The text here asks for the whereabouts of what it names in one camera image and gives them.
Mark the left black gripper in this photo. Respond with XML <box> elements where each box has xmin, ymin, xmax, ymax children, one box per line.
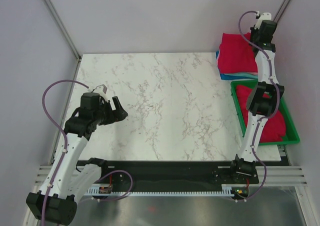
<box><xmin>93</xmin><ymin>96</ymin><xmax>128</xmax><ymax>126</ymax></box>

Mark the red t shirt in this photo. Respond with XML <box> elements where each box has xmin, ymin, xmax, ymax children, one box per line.
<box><xmin>235</xmin><ymin>84</ymin><xmax>287</xmax><ymax>143</ymax></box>
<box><xmin>217</xmin><ymin>33</ymin><xmax>258</xmax><ymax>74</ymax></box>

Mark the green plastic tray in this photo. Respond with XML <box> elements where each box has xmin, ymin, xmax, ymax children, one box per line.
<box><xmin>230</xmin><ymin>80</ymin><xmax>300</xmax><ymax>146</ymax></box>

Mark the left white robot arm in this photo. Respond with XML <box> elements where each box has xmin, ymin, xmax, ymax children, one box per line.
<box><xmin>26</xmin><ymin>92</ymin><xmax>128</xmax><ymax>226</ymax></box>

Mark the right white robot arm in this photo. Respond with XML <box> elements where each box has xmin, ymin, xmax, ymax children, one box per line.
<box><xmin>229</xmin><ymin>19</ymin><xmax>285</xmax><ymax>183</ymax></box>

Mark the folded pink t shirt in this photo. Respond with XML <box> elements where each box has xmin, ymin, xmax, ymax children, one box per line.
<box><xmin>216</xmin><ymin>49</ymin><xmax>258</xmax><ymax>74</ymax></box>

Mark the folded teal t shirt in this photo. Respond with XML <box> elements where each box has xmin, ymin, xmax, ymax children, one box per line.
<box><xmin>220</xmin><ymin>72</ymin><xmax>258</xmax><ymax>79</ymax></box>

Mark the folded blue t shirt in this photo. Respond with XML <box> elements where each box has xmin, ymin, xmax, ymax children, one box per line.
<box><xmin>215</xmin><ymin>50</ymin><xmax>257</xmax><ymax>81</ymax></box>

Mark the crumpled red t shirt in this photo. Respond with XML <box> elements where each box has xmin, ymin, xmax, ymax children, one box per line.
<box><xmin>235</xmin><ymin>84</ymin><xmax>287</xmax><ymax>143</ymax></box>

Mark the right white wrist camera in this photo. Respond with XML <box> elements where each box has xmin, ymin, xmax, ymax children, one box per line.
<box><xmin>254</xmin><ymin>11</ymin><xmax>272</xmax><ymax>29</ymax></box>

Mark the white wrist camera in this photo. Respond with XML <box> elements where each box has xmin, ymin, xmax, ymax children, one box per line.
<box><xmin>254</xmin><ymin>11</ymin><xmax>272</xmax><ymax>29</ymax></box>
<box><xmin>87</xmin><ymin>84</ymin><xmax>110</xmax><ymax>104</ymax></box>

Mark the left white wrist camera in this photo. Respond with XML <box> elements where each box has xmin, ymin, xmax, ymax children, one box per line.
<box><xmin>87</xmin><ymin>84</ymin><xmax>110</xmax><ymax>104</ymax></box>

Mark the right aluminium frame post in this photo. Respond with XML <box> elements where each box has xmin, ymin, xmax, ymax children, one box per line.
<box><xmin>257</xmin><ymin>0</ymin><xmax>300</xmax><ymax>50</ymax></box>

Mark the aluminium frame post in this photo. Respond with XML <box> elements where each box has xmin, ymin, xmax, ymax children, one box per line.
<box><xmin>34</xmin><ymin>0</ymin><xmax>83</xmax><ymax>62</ymax></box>
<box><xmin>257</xmin><ymin>0</ymin><xmax>300</xmax><ymax>50</ymax></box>

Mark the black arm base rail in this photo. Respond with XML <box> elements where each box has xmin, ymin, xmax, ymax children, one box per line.
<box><xmin>77</xmin><ymin>158</ymin><xmax>259</xmax><ymax>192</ymax></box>

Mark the white slotted cable duct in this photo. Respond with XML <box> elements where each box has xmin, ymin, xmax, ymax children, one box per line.
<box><xmin>84</xmin><ymin>184</ymin><xmax>248</xmax><ymax>198</ymax></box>

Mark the left aluminium frame post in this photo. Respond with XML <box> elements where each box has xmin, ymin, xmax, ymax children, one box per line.
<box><xmin>34</xmin><ymin>0</ymin><xmax>83</xmax><ymax>62</ymax></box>

